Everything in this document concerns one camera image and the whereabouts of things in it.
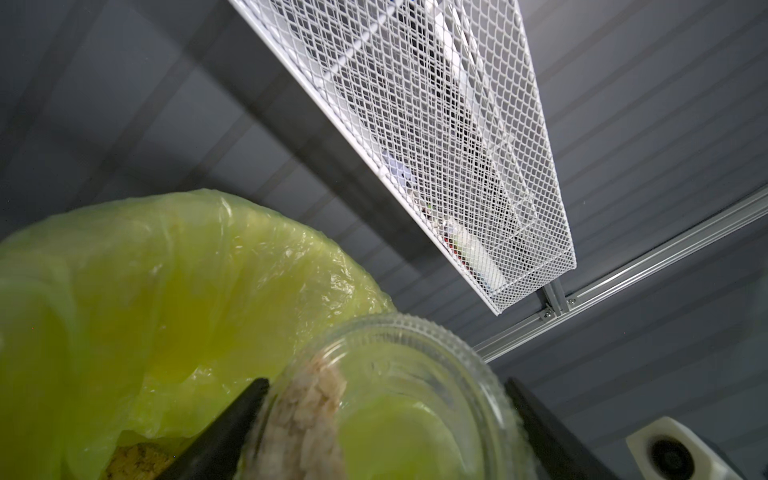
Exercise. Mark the grey bin with green bag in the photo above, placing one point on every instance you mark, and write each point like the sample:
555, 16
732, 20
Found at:
128, 327

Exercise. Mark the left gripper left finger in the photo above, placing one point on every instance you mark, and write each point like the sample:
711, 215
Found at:
215, 453

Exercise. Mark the white wire wall basket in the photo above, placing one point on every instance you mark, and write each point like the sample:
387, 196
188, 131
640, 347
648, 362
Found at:
440, 100

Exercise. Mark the white tube in basket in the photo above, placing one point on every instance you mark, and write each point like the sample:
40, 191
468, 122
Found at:
472, 253

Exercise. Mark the oatmeal jar with beige lid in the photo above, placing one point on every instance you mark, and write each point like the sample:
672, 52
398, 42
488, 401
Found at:
387, 396

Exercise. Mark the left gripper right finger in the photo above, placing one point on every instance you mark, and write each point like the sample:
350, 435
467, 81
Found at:
561, 454

